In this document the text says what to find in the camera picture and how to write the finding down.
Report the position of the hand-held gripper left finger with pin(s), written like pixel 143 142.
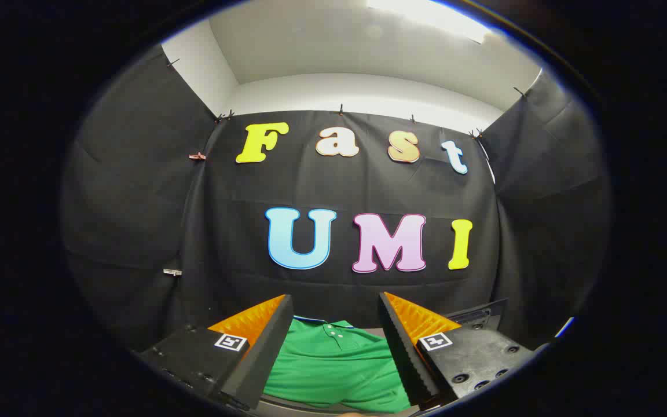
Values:
pixel 270 347

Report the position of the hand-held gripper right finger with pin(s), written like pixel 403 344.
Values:
pixel 400 347

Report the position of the green polo shirt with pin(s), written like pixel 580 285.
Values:
pixel 333 370

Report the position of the white clip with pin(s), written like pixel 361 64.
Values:
pixel 172 271

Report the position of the black backdrop cloth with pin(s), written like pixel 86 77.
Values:
pixel 339 185

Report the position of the pink clip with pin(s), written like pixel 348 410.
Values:
pixel 197 156

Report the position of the row of black clips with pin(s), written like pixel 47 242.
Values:
pixel 341 109

